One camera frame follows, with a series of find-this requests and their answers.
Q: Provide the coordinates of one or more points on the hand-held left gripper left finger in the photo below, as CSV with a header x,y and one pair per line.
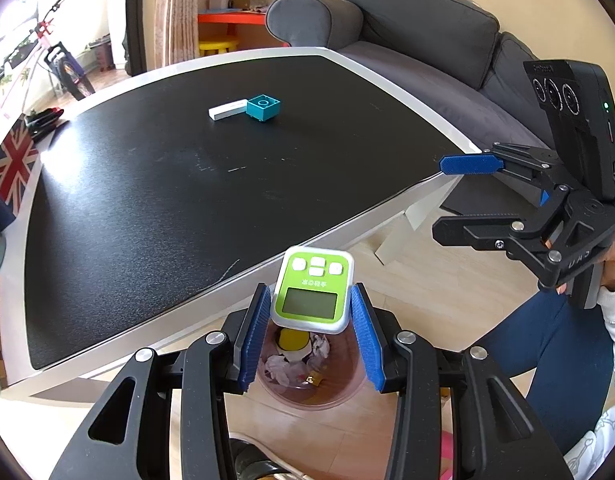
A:
x,y
252,340

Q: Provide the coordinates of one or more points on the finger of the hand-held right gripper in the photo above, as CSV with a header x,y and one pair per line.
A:
x,y
470,165
487,232

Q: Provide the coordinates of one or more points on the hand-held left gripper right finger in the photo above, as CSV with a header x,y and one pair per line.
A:
x,y
367,345

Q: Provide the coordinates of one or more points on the white tissue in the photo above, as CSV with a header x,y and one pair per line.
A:
x,y
282,367

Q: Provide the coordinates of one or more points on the yellow round zipper case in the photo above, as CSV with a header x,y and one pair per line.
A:
x,y
293,340

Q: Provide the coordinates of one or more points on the green digital timer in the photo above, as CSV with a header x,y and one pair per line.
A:
x,y
312,305

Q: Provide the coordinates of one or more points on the pink trash bin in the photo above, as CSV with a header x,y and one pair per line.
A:
x,y
312,397

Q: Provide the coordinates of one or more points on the dark shoe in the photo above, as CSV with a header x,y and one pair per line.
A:
x,y
252,460

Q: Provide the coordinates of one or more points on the person's leg in blue pants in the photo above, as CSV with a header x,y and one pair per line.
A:
x,y
537,355

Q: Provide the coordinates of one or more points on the grey sofa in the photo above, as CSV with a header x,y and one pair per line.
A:
x,y
427,25

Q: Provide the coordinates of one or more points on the teal toy brick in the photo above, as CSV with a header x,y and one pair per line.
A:
x,y
262,107

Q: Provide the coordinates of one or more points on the white rectangular box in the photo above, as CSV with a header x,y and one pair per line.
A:
x,y
227,110

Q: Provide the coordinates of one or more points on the person's white printed top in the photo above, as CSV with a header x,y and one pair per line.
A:
x,y
597,445

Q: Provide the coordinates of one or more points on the yellow plastic stool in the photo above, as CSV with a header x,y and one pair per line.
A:
x,y
217,46

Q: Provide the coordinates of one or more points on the orange kids table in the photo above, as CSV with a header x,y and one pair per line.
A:
x,y
227,17

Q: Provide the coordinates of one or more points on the flag print tissue box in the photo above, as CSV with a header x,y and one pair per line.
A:
x,y
10,160

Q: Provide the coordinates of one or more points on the bicycle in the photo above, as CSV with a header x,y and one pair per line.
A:
x,y
75,77

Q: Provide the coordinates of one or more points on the beige patterned curtain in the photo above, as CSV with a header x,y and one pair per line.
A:
x,y
177,10

